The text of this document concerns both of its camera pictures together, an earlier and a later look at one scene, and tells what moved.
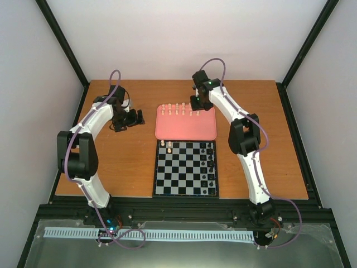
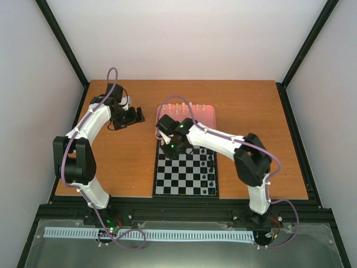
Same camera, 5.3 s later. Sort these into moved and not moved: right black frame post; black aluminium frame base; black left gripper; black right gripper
Moved: black right gripper
Not moved: black left gripper; right black frame post; black aluminium frame base
